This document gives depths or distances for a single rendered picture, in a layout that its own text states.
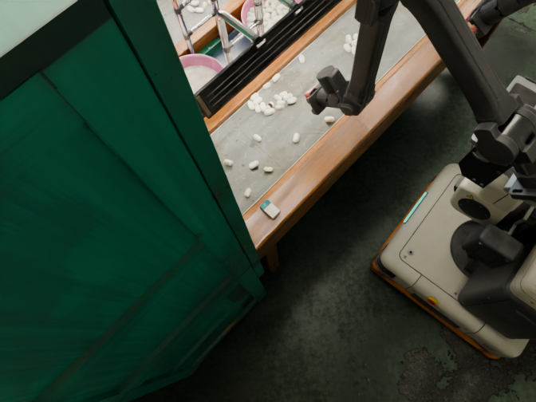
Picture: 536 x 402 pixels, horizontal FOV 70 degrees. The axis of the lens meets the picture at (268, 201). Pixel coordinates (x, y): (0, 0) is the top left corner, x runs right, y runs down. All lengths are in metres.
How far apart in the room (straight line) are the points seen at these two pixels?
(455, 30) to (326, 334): 1.49
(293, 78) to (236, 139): 0.33
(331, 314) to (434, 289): 0.50
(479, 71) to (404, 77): 0.73
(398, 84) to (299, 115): 0.37
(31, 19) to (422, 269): 1.67
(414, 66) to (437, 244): 0.76
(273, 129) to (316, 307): 0.95
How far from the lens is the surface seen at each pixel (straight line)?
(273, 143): 1.36
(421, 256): 1.79
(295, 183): 1.27
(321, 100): 1.22
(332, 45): 1.61
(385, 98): 1.46
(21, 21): 0.27
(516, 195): 0.96
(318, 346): 1.95
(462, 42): 0.80
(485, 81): 0.83
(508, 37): 2.92
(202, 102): 1.05
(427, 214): 1.85
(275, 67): 1.51
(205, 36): 1.65
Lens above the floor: 1.95
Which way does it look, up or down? 71 degrees down
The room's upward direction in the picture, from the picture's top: 9 degrees counter-clockwise
